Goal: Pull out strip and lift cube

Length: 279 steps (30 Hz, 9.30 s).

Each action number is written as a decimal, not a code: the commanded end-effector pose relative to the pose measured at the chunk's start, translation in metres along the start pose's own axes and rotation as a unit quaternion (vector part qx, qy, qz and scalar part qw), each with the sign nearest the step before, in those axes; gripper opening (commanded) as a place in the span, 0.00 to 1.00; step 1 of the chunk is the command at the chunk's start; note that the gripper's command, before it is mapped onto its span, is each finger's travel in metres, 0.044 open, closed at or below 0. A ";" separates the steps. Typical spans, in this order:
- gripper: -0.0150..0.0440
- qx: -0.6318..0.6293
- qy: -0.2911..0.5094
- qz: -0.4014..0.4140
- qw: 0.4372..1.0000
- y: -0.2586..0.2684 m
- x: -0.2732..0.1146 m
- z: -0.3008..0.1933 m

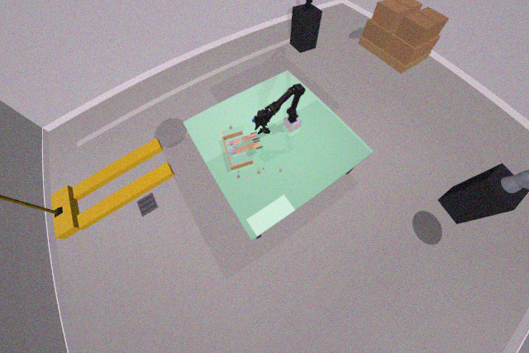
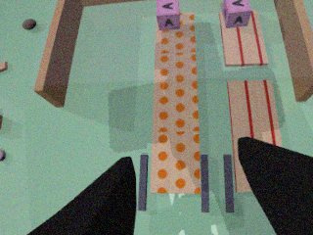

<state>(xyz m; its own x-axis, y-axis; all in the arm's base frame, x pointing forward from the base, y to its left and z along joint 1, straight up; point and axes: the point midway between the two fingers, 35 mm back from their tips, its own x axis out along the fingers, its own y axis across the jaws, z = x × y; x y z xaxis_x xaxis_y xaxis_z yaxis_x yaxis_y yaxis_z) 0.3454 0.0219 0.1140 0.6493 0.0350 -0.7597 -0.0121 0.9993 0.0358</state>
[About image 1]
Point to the beige strip with orange polka dots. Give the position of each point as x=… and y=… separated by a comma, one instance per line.
x=253, y=145

